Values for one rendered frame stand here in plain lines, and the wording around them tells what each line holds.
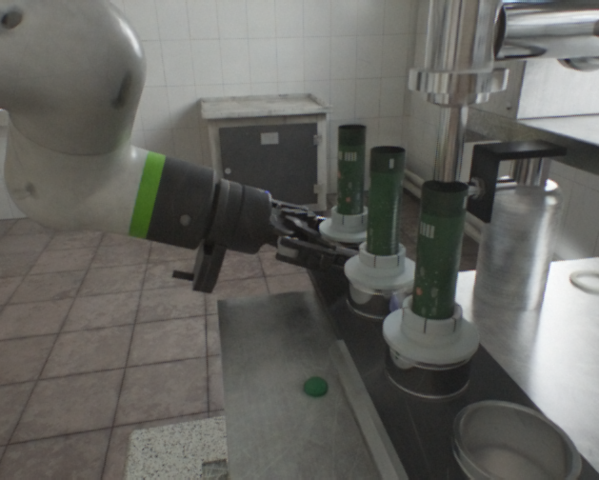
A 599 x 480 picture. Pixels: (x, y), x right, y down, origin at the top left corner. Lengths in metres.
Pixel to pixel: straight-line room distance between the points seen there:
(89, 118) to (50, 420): 1.74
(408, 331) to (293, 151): 2.90
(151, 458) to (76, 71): 0.53
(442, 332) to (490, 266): 0.18
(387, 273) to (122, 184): 0.27
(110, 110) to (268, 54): 3.41
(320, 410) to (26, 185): 0.32
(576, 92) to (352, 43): 3.53
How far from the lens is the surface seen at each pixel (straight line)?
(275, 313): 0.51
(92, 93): 0.43
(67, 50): 0.42
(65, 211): 0.51
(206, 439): 0.78
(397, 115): 4.15
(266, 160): 3.23
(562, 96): 0.47
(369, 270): 0.47
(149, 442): 0.79
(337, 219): 0.56
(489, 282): 0.55
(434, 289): 0.37
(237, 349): 0.47
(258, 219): 0.52
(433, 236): 0.35
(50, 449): 1.99
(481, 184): 0.38
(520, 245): 0.52
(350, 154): 0.54
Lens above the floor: 1.30
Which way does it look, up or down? 24 degrees down
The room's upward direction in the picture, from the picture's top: 1 degrees counter-clockwise
